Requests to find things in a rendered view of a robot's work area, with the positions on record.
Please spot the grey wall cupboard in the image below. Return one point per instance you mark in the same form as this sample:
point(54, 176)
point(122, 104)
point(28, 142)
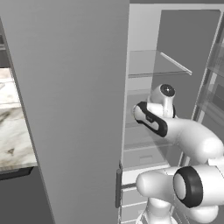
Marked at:
point(3, 55)

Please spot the fridge door with clear racks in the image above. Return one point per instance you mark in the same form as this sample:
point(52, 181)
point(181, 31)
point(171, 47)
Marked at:
point(214, 87)

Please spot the grey fridge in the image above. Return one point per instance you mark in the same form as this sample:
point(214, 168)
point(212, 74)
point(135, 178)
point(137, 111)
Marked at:
point(143, 32)

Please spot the clear glass fridge shelf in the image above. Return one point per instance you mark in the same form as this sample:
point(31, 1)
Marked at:
point(145, 62)
point(140, 140)

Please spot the dark grey base cupboard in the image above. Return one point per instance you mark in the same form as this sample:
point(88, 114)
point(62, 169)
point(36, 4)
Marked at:
point(20, 198)

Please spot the white fridge drawer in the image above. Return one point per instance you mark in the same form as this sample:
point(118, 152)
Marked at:
point(129, 198)

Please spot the plain grey fridge door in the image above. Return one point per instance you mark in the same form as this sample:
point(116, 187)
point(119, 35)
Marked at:
point(73, 102)

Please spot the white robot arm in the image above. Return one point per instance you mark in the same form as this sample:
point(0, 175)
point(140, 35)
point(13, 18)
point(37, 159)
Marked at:
point(192, 137)

